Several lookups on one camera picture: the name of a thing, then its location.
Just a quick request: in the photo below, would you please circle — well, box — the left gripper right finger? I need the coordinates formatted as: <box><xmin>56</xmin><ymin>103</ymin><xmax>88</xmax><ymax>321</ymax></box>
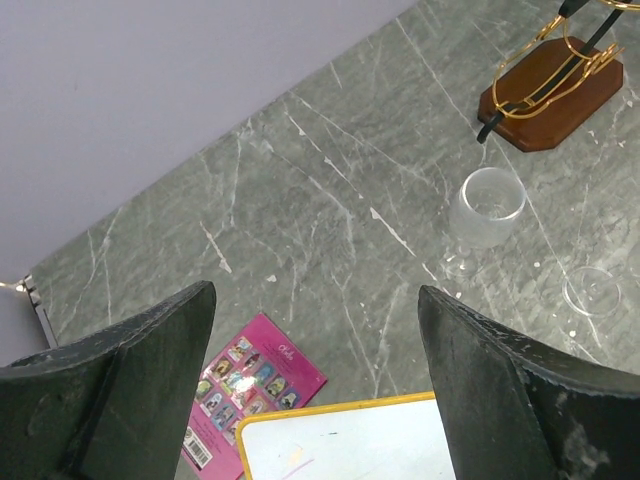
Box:
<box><xmin>418</xmin><ymin>286</ymin><xmax>639</xmax><ymax>479</ymax></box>

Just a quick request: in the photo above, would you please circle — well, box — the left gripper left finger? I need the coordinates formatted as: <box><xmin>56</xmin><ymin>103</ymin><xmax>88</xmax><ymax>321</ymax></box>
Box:
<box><xmin>1</xmin><ymin>281</ymin><xmax>216</xmax><ymax>479</ymax></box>

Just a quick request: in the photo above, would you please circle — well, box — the clear champagne flute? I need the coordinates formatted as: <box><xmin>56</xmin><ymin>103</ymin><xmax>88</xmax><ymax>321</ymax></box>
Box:
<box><xmin>562</xmin><ymin>266</ymin><xmax>621</xmax><ymax>318</ymax></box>

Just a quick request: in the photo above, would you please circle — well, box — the clear tumbler glass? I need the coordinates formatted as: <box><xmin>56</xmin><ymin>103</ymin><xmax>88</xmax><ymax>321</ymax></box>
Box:
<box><xmin>443</xmin><ymin>167</ymin><xmax>527</xmax><ymax>277</ymax></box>

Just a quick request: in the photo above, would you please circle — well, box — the pink sticker booklet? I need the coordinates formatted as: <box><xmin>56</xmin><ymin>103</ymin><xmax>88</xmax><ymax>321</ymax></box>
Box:
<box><xmin>182</xmin><ymin>313</ymin><xmax>327</xmax><ymax>479</ymax></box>

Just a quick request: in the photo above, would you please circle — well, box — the white board with yellow frame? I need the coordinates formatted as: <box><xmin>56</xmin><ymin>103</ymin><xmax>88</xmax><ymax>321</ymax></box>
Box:
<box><xmin>236</xmin><ymin>392</ymin><xmax>455</xmax><ymax>480</ymax></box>

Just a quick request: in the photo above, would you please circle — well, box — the gold wire wine glass rack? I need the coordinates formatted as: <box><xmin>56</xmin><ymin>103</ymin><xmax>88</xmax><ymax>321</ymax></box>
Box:
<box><xmin>476</xmin><ymin>1</ymin><xmax>639</xmax><ymax>152</ymax></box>

